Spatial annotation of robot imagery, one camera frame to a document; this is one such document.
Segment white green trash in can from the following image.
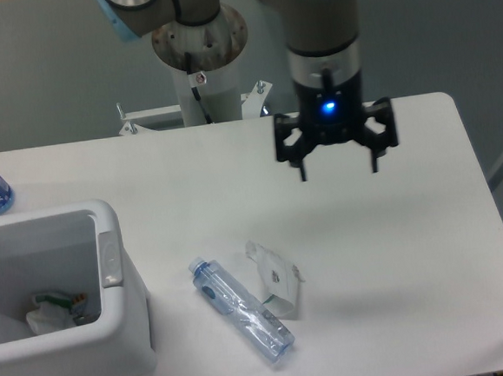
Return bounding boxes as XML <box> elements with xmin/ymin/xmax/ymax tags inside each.
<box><xmin>25</xmin><ymin>292</ymin><xmax>102</xmax><ymax>335</ymax></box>

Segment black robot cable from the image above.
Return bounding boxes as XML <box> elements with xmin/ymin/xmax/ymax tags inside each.
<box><xmin>183</xmin><ymin>49</ymin><xmax>214</xmax><ymax>127</ymax></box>

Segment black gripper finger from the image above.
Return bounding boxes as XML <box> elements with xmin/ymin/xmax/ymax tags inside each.
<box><xmin>354</xmin><ymin>96</ymin><xmax>402</xmax><ymax>175</ymax></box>
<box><xmin>271</xmin><ymin>110</ymin><xmax>321</xmax><ymax>185</ymax></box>

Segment black gripper connector cable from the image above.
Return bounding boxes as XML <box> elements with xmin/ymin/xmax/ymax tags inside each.
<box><xmin>319</xmin><ymin>67</ymin><xmax>334</xmax><ymax>95</ymax></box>

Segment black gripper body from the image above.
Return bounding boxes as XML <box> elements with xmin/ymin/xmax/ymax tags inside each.
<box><xmin>294</xmin><ymin>70</ymin><xmax>365</xmax><ymax>148</ymax></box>

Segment clear plastic bottle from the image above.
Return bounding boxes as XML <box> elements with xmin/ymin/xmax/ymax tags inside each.
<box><xmin>188</xmin><ymin>257</ymin><xmax>295</xmax><ymax>364</ymax></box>

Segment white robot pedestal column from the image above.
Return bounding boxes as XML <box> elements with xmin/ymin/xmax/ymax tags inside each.
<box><xmin>151</xmin><ymin>3</ymin><xmax>248</xmax><ymax>124</ymax></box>

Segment white metal base bracket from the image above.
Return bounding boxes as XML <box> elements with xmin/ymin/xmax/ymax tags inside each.
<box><xmin>117</xmin><ymin>80</ymin><xmax>273</xmax><ymax>136</ymax></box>

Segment white plastic trash can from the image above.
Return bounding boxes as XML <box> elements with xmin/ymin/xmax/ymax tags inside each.
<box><xmin>0</xmin><ymin>200</ymin><xmax>157</xmax><ymax>376</ymax></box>

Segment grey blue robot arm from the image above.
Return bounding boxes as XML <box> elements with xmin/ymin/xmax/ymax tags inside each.
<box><xmin>96</xmin><ymin>0</ymin><xmax>399</xmax><ymax>168</ymax></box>

